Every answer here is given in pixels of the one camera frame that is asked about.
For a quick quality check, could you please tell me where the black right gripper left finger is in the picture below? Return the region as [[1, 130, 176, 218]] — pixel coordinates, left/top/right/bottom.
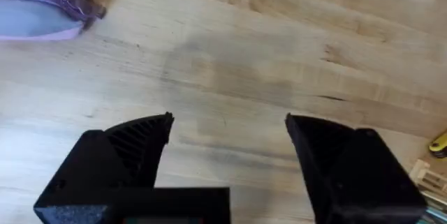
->
[[34, 112, 175, 224]]

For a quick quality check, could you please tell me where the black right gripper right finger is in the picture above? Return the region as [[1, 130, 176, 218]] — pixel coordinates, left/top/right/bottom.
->
[[284, 112, 428, 224]]

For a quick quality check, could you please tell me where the purple soft zip bag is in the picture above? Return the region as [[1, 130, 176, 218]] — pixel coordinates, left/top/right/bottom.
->
[[0, 0, 108, 41]]

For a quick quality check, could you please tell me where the yellow and black tool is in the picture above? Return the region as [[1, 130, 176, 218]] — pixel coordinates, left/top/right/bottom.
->
[[428, 131, 447, 159]]

